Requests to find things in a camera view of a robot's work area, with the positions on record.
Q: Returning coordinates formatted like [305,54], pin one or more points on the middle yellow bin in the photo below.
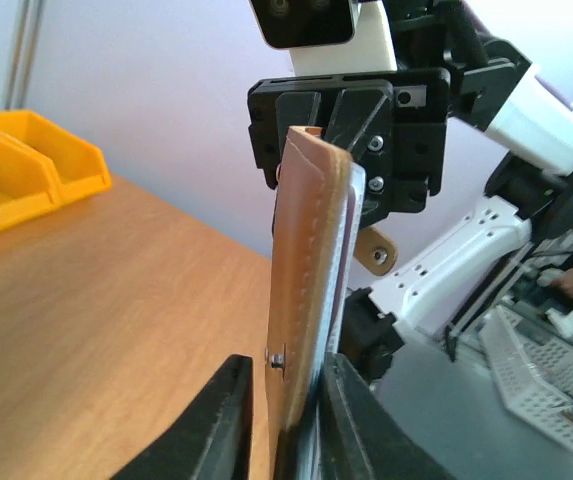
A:
[27,188]

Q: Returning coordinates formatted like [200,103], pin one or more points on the right yellow bin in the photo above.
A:
[77,166]

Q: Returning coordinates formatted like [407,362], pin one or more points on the white perforated basket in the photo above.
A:
[534,378]

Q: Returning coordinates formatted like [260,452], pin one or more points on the yellow bin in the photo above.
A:
[77,166]
[27,188]

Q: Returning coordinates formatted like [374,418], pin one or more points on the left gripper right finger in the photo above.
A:
[359,439]

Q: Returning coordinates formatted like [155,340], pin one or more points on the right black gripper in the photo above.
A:
[392,123]

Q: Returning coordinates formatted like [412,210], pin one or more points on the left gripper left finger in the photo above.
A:
[211,439]

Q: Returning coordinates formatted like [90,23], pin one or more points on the left aluminium frame post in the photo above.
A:
[24,46]

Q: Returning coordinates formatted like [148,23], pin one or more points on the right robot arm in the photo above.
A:
[496,90]

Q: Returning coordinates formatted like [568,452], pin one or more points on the brown leather card holder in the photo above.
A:
[317,216]

